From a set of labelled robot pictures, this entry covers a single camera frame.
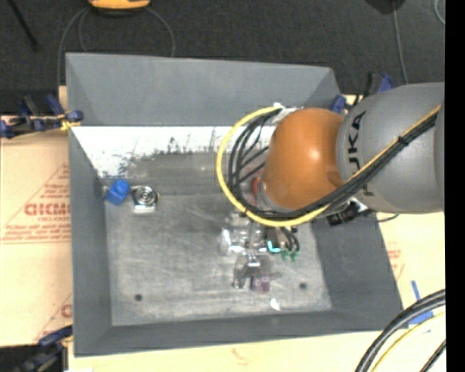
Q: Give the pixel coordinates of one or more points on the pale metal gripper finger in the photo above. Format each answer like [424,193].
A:
[256,273]
[242,276]

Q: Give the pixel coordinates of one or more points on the small purple clear piece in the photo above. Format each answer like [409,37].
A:
[262,285]

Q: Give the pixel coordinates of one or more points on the small white scrap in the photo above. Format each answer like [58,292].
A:
[275,304]

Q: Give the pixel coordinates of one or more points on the clear plastic crumpled piece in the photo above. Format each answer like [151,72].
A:
[229,242]

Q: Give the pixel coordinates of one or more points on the grey metal bin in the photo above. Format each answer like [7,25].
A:
[170,269]

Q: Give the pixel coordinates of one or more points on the blue toy block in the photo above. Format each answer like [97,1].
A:
[118,192]

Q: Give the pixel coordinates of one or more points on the brown cardboard board red print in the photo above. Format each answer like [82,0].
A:
[31,246]

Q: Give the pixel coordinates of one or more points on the black cylinder on white bracket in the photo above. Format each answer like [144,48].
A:
[343,216]

